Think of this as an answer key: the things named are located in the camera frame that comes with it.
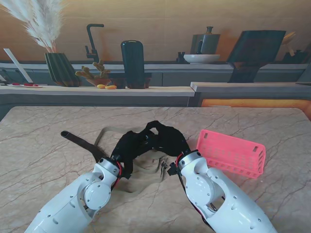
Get red black right arm cable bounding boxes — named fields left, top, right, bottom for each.
left=176, top=155, right=212, bottom=229

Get dark ribbed vase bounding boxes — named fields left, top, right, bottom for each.
left=44, top=52, right=82, bottom=87

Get grey pot with lid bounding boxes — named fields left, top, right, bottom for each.
left=190, top=26, right=221, bottom=55

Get red black left arm cable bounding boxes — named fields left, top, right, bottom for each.
left=110, top=161, right=122, bottom=192

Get dark utensil holder with spoons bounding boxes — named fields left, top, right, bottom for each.
left=281, top=31, right=308, bottom=64

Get pink plastic mesh basket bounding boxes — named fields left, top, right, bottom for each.
left=195, top=129, right=266, bottom=180

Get beige woven belt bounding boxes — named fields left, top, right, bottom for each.
left=93, top=126, right=171, bottom=194

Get red black arm cable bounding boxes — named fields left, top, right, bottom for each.
left=176, top=155, right=212, bottom=229
left=110, top=161, right=122, bottom=192

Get tall dark cylindrical canister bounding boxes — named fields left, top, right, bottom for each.
left=121, top=40, right=146, bottom=89

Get light wood counter top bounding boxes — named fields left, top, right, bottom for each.
left=0, top=84, right=196, bottom=98

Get black kitchen faucet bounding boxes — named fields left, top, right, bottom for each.
left=85, top=23, right=104, bottom=64

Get orange fruits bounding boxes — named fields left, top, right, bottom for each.
left=96, top=83, right=117, bottom=90

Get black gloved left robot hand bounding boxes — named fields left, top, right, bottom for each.
left=112, top=131, right=149, bottom=168

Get white leaning board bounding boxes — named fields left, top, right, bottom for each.
left=3, top=48, right=33, bottom=83

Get white pampas grass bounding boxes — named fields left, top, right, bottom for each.
left=0, top=0, right=64, bottom=53

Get plate with red food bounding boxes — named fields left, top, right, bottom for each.
left=7, top=83, right=44, bottom=88

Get grey stone counter top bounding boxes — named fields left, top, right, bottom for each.
left=190, top=82, right=311, bottom=93

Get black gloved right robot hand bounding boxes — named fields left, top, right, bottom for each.
left=145, top=120, right=189, bottom=158

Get white ceramic bowl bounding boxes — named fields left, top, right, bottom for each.
left=183, top=54, right=221, bottom=65

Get dark range hood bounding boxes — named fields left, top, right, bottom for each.
left=227, top=30, right=287, bottom=83

